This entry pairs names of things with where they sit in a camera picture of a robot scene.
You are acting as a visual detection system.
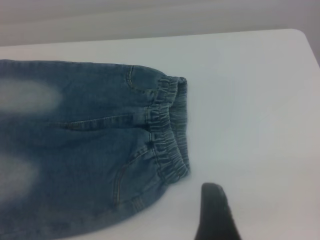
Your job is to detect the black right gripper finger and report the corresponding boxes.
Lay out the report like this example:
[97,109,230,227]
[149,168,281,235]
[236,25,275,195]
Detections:
[194,182,241,240]

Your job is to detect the blue denim kids jeans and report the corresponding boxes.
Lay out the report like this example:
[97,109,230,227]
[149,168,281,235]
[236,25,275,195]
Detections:
[0,58,191,240]

